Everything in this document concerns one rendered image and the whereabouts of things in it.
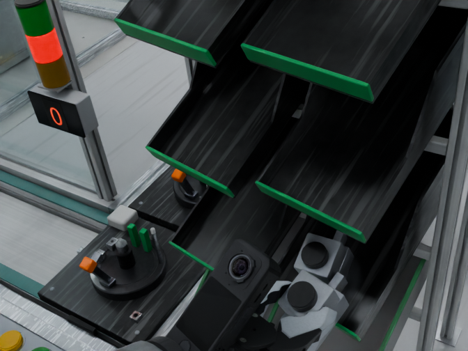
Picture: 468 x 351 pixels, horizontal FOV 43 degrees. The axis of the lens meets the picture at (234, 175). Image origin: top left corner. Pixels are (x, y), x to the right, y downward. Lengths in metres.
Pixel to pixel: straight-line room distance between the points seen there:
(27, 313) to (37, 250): 0.20
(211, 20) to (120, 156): 1.03
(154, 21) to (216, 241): 0.32
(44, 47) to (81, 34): 1.22
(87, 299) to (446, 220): 0.65
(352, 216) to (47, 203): 0.90
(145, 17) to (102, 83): 1.29
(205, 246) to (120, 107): 1.03
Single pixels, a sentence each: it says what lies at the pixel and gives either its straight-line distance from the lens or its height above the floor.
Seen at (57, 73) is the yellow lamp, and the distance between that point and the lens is 1.09.
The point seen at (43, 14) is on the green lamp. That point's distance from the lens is 1.06.
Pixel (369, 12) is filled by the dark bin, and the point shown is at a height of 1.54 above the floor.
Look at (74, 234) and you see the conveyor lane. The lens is 1.31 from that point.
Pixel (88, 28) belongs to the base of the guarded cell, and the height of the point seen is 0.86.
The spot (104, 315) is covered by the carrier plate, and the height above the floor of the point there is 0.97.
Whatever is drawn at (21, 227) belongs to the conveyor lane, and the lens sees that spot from 1.38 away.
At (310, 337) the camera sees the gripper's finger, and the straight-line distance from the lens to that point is 0.57.
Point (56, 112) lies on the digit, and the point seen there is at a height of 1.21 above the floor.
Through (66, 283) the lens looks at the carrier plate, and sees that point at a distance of 1.14.
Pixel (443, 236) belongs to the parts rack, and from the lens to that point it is 0.73.
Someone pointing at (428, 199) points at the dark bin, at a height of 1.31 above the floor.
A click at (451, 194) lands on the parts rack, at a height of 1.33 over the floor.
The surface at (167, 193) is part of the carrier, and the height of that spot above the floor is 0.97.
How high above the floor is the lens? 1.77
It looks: 39 degrees down
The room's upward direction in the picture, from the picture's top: 8 degrees counter-clockwise
